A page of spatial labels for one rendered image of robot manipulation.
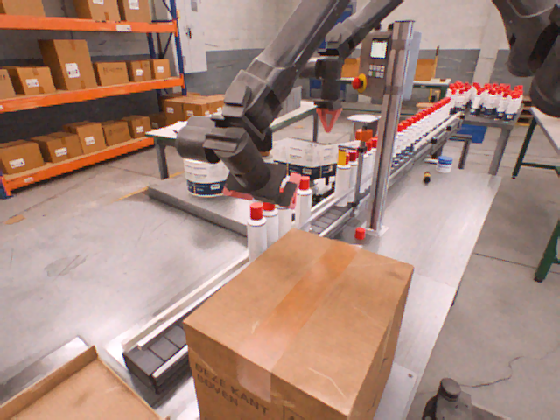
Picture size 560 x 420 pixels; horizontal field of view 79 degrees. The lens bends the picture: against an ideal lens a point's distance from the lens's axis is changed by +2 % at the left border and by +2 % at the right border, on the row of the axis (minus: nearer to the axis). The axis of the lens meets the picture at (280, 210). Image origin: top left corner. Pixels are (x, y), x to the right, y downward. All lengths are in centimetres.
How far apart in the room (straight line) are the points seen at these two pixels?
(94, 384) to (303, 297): 50
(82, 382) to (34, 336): 22
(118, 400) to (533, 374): 188
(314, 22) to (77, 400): 80
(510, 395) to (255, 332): 170
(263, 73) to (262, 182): 17
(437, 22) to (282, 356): 849
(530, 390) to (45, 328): 196
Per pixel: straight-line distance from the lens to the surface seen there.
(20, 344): 103
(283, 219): 94
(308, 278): 55
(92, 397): 84
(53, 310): 108
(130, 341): 79
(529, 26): 53
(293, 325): 47
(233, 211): 127
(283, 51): 56
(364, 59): 122
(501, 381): 208
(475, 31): 868
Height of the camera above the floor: 146
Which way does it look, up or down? 27 degrees down
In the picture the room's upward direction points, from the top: straight up
